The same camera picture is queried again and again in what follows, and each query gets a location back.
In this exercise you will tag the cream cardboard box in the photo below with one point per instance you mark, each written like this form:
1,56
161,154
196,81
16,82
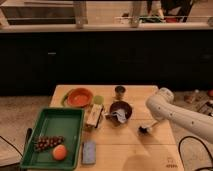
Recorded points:
94,115

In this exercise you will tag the dark red grape bunch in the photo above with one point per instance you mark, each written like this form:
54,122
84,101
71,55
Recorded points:
45,142

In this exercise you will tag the green plastic tray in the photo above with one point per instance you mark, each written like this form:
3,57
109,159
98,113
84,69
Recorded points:
65,122

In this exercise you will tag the dark low cabinet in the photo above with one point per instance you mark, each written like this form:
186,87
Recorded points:
35,63

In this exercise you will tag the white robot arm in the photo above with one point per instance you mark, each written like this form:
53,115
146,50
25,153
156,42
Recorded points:
161,107

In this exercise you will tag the blue sponge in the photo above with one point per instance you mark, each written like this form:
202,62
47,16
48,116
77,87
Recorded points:
89,152

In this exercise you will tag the grey blue cloth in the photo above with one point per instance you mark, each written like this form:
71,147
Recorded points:
121,115

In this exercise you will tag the orange fruit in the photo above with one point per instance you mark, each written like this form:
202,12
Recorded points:
59,152

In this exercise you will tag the green plate under bowl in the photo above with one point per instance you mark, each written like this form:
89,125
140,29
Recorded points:
64,98

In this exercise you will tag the small metal cup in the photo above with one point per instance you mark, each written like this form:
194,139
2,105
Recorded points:
120,91

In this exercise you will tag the small green cup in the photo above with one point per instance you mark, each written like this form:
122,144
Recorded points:
98,100

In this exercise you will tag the dark brown bowl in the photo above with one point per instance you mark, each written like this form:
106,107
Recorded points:
121,105

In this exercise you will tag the orange bowl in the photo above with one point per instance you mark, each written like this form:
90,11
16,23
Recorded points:
79,97

